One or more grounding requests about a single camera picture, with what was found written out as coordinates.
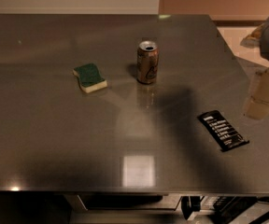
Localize orange soda can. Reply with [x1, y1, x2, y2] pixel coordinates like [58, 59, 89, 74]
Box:
[137, 40, 159, 84]

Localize black rxbar chocolate wrapper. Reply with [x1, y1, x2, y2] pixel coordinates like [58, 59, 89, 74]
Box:
[198, 110, 249, 151]

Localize dark items under table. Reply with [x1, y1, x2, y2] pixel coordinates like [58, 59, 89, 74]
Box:
[180, 196, 269, 224]

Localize green and yellow sponge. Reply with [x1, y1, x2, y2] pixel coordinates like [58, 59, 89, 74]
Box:
[73, 63, 107, 93]

